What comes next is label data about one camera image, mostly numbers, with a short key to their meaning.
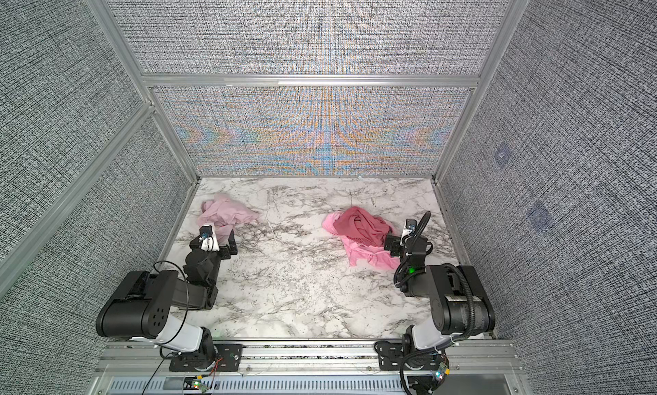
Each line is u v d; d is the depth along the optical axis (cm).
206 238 74
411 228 79
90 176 69
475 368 73
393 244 84
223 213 100
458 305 45
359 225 92
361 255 94
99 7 71
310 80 88
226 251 81
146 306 45
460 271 49
